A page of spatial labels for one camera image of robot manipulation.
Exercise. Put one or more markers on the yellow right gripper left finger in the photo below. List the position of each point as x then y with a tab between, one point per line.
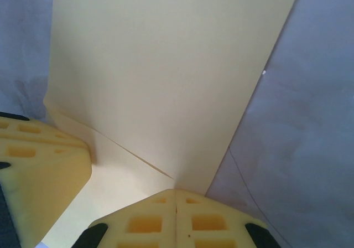
143	226

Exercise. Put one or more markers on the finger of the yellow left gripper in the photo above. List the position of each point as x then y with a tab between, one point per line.
47	181

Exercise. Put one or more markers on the yellow cloth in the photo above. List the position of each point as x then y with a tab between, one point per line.
166	79

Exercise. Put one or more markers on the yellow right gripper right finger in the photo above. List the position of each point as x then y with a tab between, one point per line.
210	226

